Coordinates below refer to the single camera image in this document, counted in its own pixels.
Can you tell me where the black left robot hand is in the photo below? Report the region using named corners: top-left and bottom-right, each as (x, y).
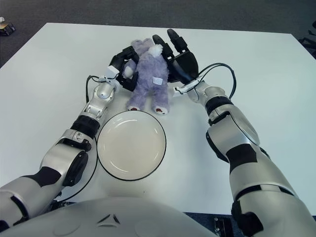
top-left (110, 45), bottom-right (140, 92)

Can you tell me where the white left wrist connector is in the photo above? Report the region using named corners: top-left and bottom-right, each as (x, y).
top-left (98, 65), bottom-right (121, 86)

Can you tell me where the black and yellow box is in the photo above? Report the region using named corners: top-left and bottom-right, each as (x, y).
top-left (0, 22), bottom-right (17, 37)

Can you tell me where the white plate with black rim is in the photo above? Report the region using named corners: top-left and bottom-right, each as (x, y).
top-left (97, 110), bottom-right (167, 182)

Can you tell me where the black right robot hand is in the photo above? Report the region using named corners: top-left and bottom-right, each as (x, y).
top-left (152, 29), bottom-right (199, 83)

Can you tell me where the purple plush bear doll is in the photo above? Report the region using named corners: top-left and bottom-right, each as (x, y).
top-left (122, 38), bottom-right (171, 116)

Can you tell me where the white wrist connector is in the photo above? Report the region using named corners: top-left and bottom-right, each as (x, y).
top-left (98, 65), bottom-right (121, 86)
top-left (174, 76), bottom-right (202, 96)

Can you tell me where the white right wrist connector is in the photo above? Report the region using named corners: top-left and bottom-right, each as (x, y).
top-left (174, 76), bottom-right (202, 96)

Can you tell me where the grey robot torso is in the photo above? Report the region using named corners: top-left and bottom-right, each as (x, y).
top-left (0, 197), bottom-right (215, 237)

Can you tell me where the black office chair base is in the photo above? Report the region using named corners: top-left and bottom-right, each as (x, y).
top-left (298, 29), bottom-right (316, 56)

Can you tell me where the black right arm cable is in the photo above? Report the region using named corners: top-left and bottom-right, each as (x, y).
top-left (196, 63), bottom-right (235, 99)

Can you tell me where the metal bracket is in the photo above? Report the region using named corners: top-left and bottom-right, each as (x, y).
top-left (213, 217), bottom-right (233, 237)

